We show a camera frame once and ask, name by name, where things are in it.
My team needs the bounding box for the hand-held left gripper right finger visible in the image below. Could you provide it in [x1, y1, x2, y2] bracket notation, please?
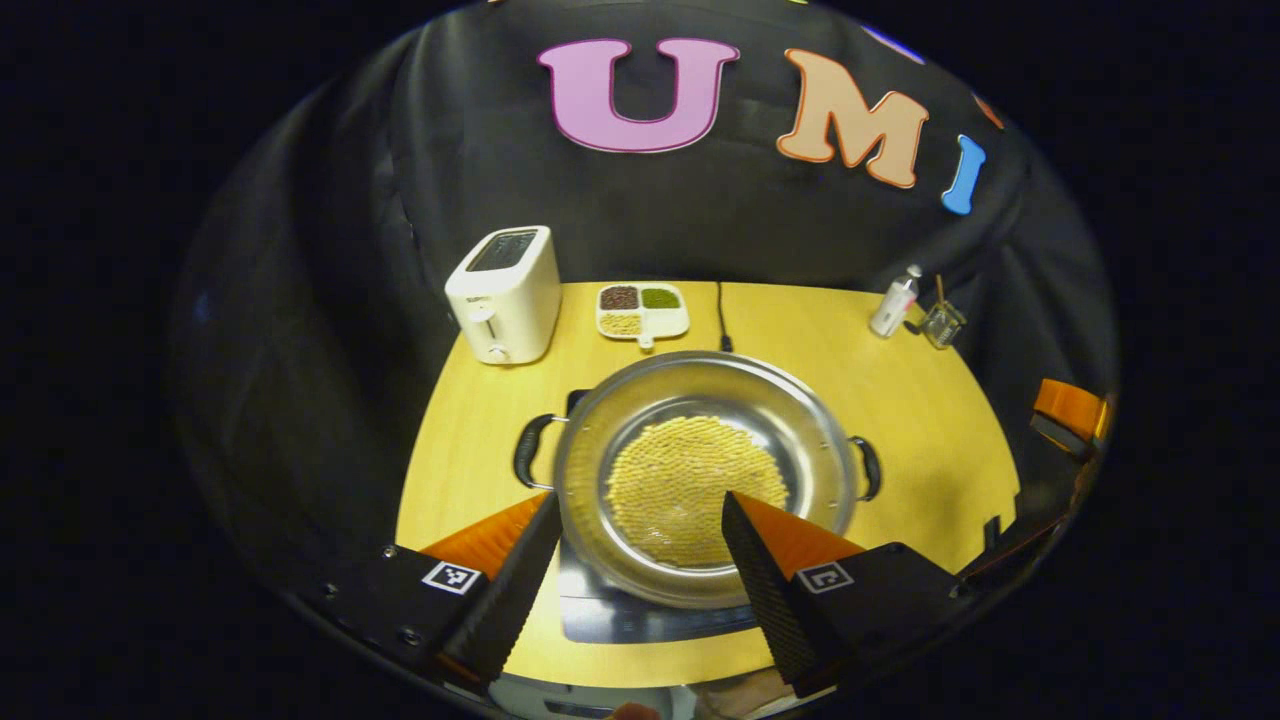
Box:
[720, 490, 986, 699]

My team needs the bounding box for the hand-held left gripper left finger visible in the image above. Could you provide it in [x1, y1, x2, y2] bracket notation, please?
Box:
[320, 490, 563, 691]

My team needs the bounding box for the black induction cooktop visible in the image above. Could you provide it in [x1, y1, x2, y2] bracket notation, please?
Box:
[557, 388, 761, 646]

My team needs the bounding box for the steel pot with black handles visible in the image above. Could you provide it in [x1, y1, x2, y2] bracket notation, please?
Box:
[512, 350, 885, 611]

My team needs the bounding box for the clear glass cup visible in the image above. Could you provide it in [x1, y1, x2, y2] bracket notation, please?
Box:
[920, 298, 968, 350]

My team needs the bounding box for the pile of yellow soybeans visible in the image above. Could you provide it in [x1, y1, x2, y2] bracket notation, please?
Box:
[604, 415, 791, 569]

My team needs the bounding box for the small clear bottle pink label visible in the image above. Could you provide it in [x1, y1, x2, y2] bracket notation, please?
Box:
[868, 264, 924, 339]

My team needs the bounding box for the white divided dish of beans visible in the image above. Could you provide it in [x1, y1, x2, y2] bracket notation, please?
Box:
[595, 282, 691, 351]

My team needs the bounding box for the white toaster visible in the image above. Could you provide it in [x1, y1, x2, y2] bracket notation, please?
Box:
[444, 225, 563, 366]

